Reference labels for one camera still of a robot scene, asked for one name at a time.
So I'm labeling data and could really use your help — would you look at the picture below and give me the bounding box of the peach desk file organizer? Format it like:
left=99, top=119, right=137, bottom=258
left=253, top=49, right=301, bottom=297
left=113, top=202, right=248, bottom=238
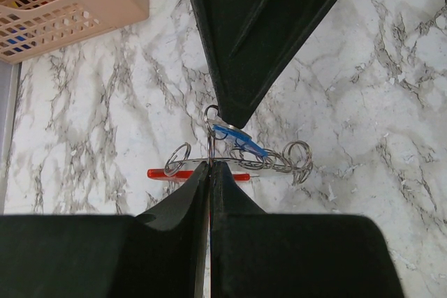
left=1, top=0, right=149, bottom=64

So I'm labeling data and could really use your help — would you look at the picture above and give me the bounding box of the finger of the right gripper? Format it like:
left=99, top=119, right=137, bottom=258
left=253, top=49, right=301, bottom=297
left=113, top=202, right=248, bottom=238
left=190, top=0, right=337, bottom=128

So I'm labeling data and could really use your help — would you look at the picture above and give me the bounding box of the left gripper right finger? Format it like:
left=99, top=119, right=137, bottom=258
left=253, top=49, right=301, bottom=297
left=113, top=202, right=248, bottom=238
left=210, top=162, right=404, bottom=297

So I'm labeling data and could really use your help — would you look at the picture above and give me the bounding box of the red handled keyring with rings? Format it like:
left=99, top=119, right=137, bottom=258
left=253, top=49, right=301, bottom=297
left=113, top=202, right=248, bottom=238
left=147, top=140, right=314, bottom=184

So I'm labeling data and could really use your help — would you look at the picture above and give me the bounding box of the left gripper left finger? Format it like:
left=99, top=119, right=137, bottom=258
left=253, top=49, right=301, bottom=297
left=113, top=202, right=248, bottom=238
left=1, top=162, right=210, bottom=297

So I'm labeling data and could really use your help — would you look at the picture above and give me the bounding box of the blue tagged key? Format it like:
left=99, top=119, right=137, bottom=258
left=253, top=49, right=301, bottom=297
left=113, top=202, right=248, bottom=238
left=204, top=105, right=268, bottom=159

